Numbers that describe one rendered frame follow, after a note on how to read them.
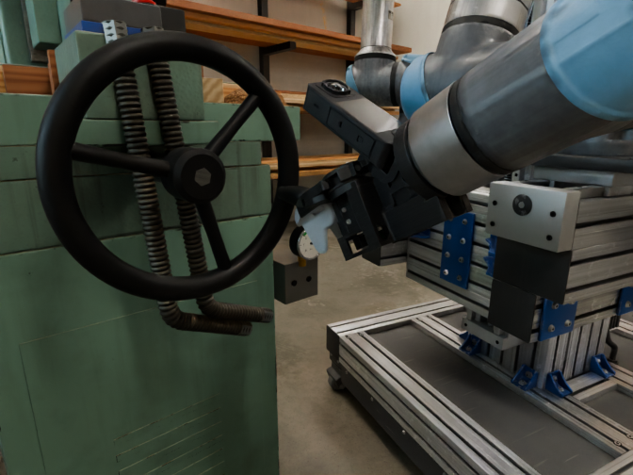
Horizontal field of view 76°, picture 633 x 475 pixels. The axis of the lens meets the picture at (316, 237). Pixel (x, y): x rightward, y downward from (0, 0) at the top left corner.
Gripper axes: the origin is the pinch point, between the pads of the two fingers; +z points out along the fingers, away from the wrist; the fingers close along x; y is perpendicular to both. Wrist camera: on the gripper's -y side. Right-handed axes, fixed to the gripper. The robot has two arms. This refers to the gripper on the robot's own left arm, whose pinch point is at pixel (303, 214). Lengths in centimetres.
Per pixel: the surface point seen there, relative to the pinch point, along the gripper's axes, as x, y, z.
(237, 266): -6.8, 2.7, 7.4
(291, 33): 164, -165, 164
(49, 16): -14, -49, 28
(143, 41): -13.6, -18.8, -5.0
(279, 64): 185, -176, 213
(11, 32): -19, -53, 37
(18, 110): -23.4, -23.5, 13.7
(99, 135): -17.2, -16.1, 7.1
